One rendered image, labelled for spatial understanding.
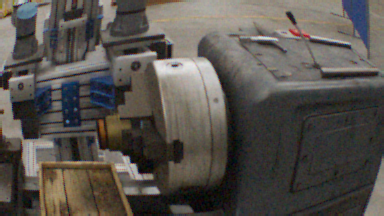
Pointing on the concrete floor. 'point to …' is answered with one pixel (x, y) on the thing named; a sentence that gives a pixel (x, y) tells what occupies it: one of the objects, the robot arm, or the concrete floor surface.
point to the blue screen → (358, 13)
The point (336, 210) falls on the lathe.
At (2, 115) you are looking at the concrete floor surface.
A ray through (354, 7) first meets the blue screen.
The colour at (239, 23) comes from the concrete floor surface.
